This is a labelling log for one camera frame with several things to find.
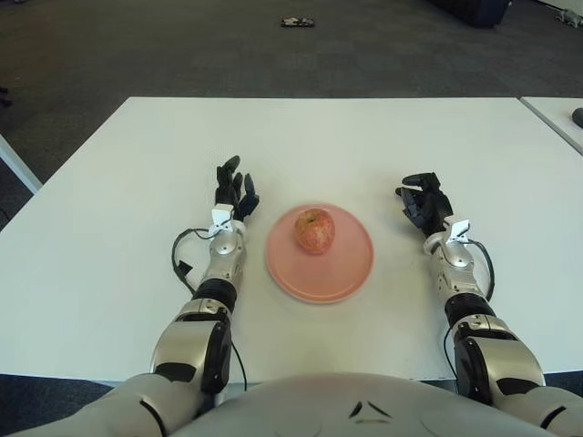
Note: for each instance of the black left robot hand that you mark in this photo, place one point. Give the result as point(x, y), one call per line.
point(232, 193)

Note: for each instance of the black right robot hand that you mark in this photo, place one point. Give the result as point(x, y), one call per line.
point(430, 205)

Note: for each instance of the red apple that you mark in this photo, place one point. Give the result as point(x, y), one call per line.
point(314, 230)

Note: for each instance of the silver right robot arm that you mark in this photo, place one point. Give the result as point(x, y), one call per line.
point(467, 284)

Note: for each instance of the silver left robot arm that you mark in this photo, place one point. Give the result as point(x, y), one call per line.
point(205, 309)

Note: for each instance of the pink round plate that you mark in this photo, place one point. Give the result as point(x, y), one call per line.
point(321, 273)

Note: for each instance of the small dark floor object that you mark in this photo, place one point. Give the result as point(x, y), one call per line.
point(297, 22)

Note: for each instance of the dark blue bag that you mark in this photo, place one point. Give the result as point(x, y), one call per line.
point(478, 11)

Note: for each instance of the white table leg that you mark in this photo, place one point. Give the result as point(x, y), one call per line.
point(18, 166)

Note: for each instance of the grey robot torso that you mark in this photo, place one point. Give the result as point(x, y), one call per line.
point(319, 405)

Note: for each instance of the small grey toy robot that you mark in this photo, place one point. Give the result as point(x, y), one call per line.
point(569, 17)

